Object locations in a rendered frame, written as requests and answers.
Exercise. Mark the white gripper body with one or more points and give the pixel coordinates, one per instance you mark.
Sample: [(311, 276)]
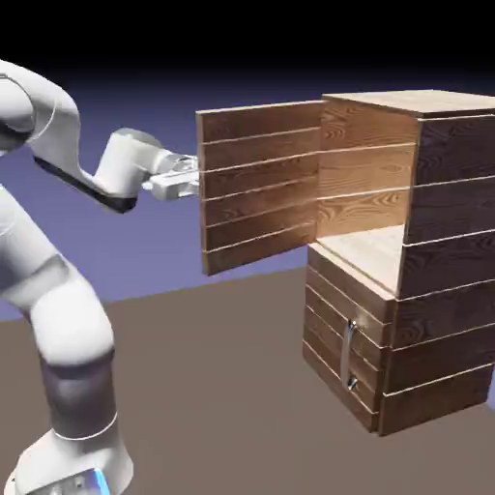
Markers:
[(172, 186)]

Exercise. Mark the wooden plank door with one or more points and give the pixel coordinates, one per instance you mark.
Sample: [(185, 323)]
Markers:
[(259, 185)]

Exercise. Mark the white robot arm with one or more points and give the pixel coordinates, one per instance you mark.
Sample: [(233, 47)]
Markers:
[(65, 321)]

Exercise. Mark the wooden cabinet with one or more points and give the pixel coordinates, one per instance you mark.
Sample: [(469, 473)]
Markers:
[(444, 270)]

